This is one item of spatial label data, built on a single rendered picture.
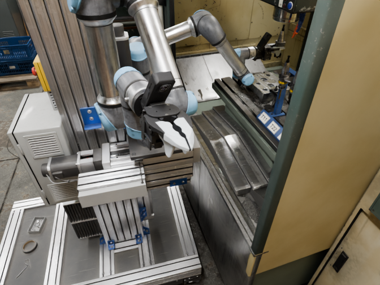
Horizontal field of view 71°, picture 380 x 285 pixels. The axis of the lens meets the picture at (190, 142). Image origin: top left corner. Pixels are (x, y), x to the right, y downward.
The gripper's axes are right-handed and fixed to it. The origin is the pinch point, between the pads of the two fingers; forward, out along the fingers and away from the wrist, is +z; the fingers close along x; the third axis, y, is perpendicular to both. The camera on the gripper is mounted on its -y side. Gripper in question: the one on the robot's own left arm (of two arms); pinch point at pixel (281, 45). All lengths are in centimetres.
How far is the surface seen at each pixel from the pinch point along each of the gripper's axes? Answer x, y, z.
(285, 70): 32.1, 1.5, -17.4
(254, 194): 66, 59, -46
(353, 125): 104, -16, -47
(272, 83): -0.3, 27.5, -0.1
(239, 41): -101, 32, 24
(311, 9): 32.4, -29.9, -10.8
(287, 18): 7.1, -19.1, -4.8
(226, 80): -33, 36, -21
